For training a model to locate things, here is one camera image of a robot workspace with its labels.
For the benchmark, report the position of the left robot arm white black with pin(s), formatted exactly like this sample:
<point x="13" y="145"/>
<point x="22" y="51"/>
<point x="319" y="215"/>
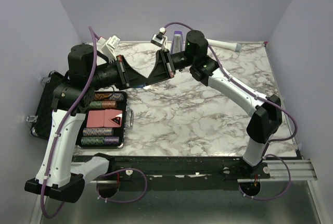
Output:
<point x="71" y="99"/>

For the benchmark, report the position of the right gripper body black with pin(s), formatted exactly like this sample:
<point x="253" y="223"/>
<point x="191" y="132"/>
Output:
<point x="170" y="62"/>

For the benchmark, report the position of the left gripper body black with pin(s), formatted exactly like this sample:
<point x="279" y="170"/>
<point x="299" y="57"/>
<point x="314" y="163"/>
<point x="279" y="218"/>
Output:
<point x="122" y="70"/>

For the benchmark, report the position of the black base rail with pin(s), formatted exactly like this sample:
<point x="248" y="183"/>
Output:
<point x="181" y="173"/>

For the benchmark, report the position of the white microphone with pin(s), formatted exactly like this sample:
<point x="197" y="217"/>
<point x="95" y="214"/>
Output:
<point x="227" y="45"/>

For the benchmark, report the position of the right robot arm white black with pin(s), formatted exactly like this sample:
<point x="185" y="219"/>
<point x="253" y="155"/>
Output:
<point x="264" y="112"/>

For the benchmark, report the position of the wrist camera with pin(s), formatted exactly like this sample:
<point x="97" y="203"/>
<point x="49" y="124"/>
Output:
<point x="108" y="46"/>
<point x="159" y="39"/>

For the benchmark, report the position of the purple metronome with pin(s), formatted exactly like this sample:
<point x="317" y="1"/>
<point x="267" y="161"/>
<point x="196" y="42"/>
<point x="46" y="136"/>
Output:
<point x="177" y="44"/>

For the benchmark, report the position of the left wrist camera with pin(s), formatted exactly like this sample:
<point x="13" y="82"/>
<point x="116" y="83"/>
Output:
<point x="108" y="46"/>

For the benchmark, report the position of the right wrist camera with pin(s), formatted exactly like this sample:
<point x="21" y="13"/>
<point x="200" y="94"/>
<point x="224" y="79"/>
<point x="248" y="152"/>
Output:
<point x="159" y="39"/>

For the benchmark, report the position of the black poker chip case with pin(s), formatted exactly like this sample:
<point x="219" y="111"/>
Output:
<point x="74" y="131"/>

